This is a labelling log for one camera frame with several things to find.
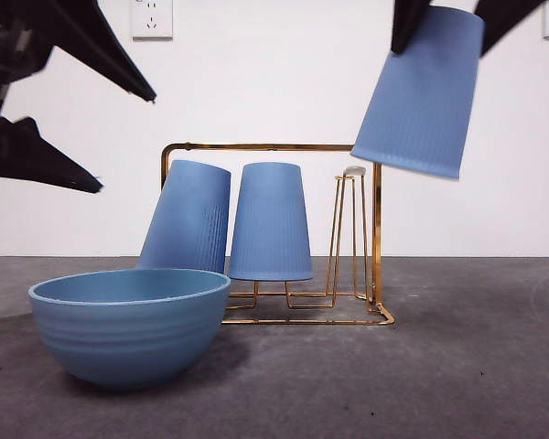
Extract blue ribbed plastic cup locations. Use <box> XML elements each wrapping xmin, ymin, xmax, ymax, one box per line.
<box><xmin>227</xmin><ymin>162</ymin><xmax>314</xmax><ymax>282</ymax></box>
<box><xmin>136</xmin><ymin>158</ymin><xmax>233</xmax><ymax>274</ymax></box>
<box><xmin>350</xmin><ymin>5</ymin><xmax>486</xmax><ymax>180</ymax></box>

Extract light blue ribbed bowl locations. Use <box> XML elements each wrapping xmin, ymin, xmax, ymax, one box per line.
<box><xmin>27</xmin><ymin>268</ymin><xmax>232</xmax><ymax>391</ymax></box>

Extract gold wire cup rack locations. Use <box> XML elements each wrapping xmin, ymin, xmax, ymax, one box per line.
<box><xmin>159</xmin><ymin>142</ymin><xmax>397</xmax><ymax>327</ymax></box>

